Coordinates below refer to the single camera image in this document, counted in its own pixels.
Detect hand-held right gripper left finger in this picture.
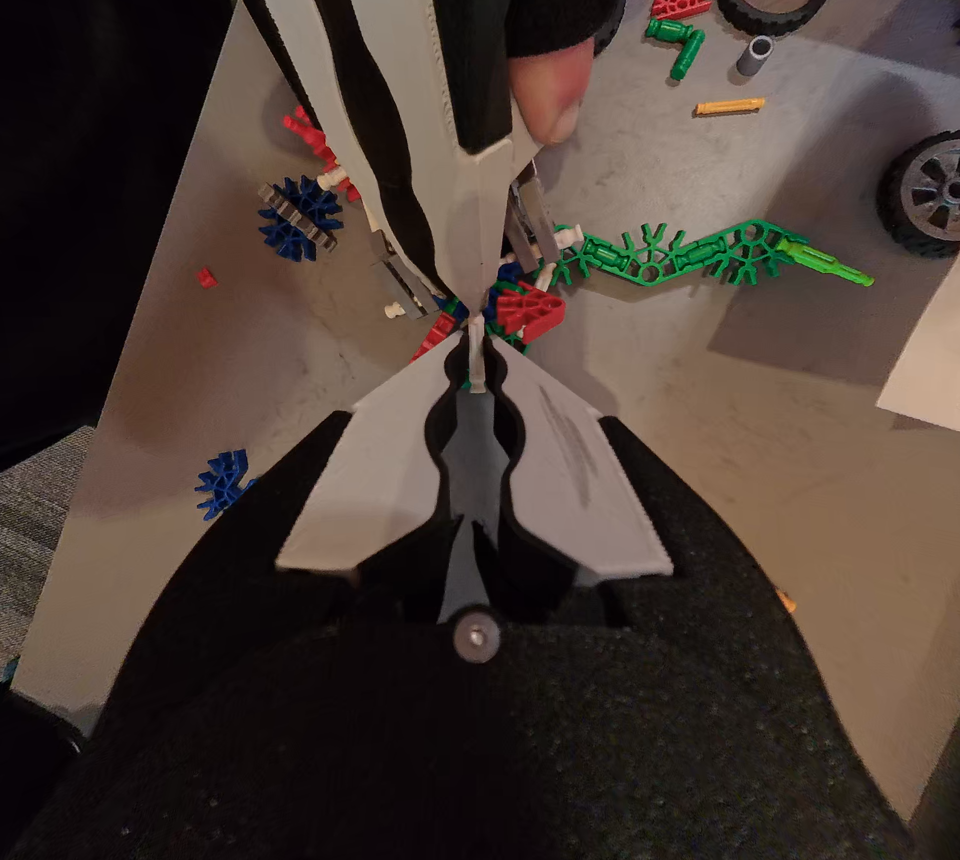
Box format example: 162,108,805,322
275,333,471,579

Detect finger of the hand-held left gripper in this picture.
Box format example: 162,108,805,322
242,0,456,301
343,0,544,322

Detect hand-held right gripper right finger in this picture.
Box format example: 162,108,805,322
482,333,675,581

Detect short white rod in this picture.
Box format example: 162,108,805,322
464,314,490,397

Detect blue red toy model core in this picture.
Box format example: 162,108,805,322
431,258,569,367

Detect green connector chain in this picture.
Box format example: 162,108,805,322
549,217,801,291

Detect person's left hand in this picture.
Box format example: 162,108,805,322
508,38,599,146

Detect red fan connector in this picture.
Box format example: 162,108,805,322
408,307,462,365

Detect blue grey snowflake connector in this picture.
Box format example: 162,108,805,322
256,174,346,264

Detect person's dark clothing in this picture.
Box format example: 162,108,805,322
0,0,250,472

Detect short yellow rod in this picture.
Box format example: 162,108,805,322
693,96,768,120

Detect grey spacer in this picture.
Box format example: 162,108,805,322
734,35,777,80

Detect light green rod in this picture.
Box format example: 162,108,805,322
778,236,877,290

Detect toy instruction booklet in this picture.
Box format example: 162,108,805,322
874,266,960,435

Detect grey wheel with black tyre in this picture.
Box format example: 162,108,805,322
874,129,960,260

